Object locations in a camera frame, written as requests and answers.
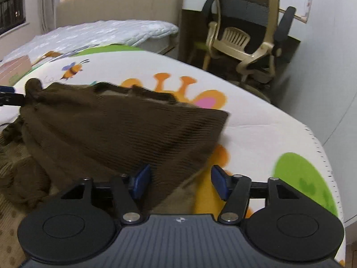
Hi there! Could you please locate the pink cardboard box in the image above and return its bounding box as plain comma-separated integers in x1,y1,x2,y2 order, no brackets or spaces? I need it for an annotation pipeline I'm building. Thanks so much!
0,55,32,86

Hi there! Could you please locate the brown polka dot cardigan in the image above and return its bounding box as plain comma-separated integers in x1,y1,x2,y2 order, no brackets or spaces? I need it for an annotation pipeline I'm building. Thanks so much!
1,79,229,267

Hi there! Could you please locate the beige mesh office chair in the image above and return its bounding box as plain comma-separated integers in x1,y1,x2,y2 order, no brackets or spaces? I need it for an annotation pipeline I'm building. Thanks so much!
192,0,297,87

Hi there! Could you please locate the cartoon animal play mat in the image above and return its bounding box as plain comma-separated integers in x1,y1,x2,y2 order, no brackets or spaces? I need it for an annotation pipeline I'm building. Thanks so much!
1,45,344,267

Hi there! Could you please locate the grey curtain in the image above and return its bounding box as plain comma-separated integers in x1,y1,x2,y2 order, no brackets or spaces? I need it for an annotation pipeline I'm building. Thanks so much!
39,0,58,34

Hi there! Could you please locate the beige upholstered headboard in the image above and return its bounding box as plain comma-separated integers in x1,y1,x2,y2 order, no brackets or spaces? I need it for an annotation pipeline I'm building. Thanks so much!
55,0,183,28

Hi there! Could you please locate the white quilted mattress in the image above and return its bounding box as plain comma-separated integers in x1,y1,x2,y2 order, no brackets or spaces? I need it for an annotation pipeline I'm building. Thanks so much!
2,20,179,62

